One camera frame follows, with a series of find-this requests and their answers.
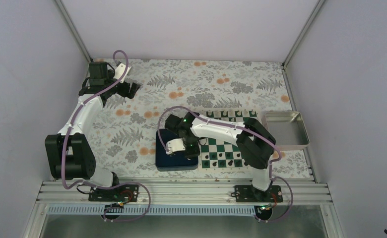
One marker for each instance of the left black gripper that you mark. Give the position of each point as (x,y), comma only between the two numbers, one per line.
(132,91)

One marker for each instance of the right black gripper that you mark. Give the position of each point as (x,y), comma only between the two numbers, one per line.
(194,152)

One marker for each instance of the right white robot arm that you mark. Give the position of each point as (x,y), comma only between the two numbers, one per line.
(256,145)

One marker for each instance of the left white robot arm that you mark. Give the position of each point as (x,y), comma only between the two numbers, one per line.
(68,151)

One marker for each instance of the green white chess board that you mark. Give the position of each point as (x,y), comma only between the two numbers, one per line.
(216,145)

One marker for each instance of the black chess piece row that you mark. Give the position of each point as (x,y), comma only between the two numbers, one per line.
(217,160)

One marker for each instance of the dark blue tray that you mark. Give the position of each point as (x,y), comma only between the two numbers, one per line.
(176,162)

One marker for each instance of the floral table mat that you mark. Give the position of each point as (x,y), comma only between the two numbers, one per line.
(123,136)

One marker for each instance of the silver metal tin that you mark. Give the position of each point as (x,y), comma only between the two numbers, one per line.
(288,128)

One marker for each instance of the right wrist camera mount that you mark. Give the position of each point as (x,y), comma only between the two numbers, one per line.
(174,145)

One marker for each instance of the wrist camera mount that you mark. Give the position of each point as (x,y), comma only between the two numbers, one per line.
(121,71)
(174,145)

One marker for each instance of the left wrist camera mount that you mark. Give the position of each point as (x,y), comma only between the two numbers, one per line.
(121,71)

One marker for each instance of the aluminium rail frame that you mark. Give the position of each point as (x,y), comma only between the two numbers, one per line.
(195,192)

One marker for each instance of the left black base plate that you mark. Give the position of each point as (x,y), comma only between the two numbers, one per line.
(126,193)

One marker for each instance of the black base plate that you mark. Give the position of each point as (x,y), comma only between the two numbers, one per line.
(249,194)
(126,193)

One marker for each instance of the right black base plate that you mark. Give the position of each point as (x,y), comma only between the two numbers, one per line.
(249,194)

